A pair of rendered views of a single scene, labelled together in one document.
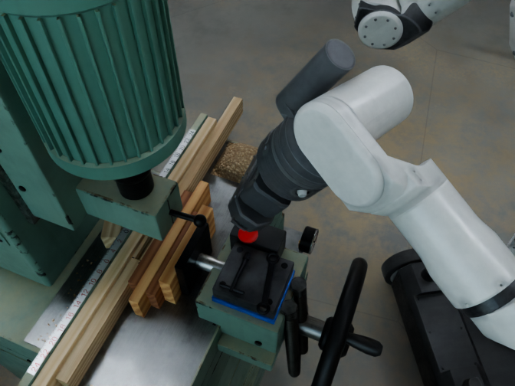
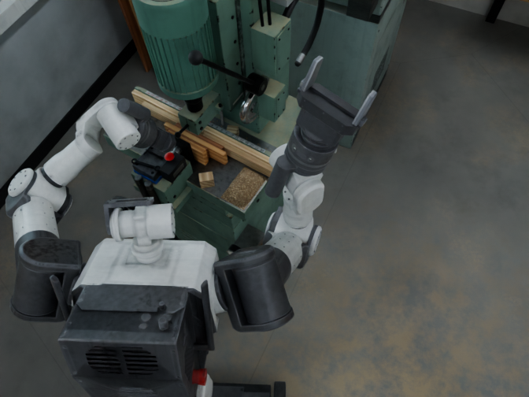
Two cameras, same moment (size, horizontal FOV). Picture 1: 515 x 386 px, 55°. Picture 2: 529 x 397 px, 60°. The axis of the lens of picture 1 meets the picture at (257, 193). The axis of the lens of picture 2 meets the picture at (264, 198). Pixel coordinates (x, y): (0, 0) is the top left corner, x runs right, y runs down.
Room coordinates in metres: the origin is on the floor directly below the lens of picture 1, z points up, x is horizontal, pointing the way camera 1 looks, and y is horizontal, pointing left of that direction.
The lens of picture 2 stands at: (0.86, -0.73, 2.18)
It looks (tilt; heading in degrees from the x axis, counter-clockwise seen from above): 60 degrees down; 103
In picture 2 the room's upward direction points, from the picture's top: 3 degrees counter-clockwise
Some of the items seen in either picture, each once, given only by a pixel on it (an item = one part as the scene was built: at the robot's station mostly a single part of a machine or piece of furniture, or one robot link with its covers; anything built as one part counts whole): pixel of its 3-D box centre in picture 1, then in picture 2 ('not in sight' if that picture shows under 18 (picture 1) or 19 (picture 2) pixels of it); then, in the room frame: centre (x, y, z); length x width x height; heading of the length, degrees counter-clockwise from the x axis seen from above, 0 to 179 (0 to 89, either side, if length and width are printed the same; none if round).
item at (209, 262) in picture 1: (211, 264); (175, 153); (0.38, 0.07, 0.95); 0.09 x 0.07 x 0.09; 158
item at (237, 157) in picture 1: (252, 161); (243, 184); (0.62, 0.01, 0.92); 0.14 x 0.09 x 0.04; 68
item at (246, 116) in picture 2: not in sight; (252, 105); (0.61, 0.25, 1.02); 0.12 x 0.03 x 0.12; 68
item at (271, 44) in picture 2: not in sight; (271, 44); (0.66, 0.32, 1.22); 0.09 x 0.08 x 0.15; 68
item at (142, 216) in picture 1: (132, 200); (201, 112); (0.45, 0.20, 1.03); 0.14 x 0.07 x 0.09; 68
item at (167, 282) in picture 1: (189, 253); (186, 147); (0.41, 0.11, 0.94); 0.15 x 0.02 x 0.07; 158
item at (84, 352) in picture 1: (168, 217); (214, 142); (0.49, 0.16, 0.92); 0.62 x 0.02 x 0.04; 158
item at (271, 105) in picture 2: not in sight; (269, 98); (0.66, 0.29, 1.02); 0.09 x 0.07 x 0.12; 158
